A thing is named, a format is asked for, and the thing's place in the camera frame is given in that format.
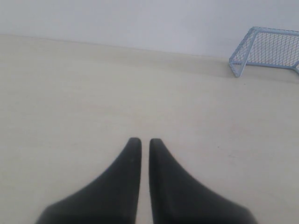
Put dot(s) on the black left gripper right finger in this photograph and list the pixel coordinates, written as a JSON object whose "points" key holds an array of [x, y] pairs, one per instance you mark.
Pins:
{"points": [[178, 198]]}

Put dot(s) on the small blue soccer goal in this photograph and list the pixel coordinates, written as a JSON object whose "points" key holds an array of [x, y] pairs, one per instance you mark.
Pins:
{"points": [[266, 47]]}

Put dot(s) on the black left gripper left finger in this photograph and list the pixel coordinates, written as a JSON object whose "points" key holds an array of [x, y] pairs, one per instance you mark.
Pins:
{"points": [[112, 198]]}

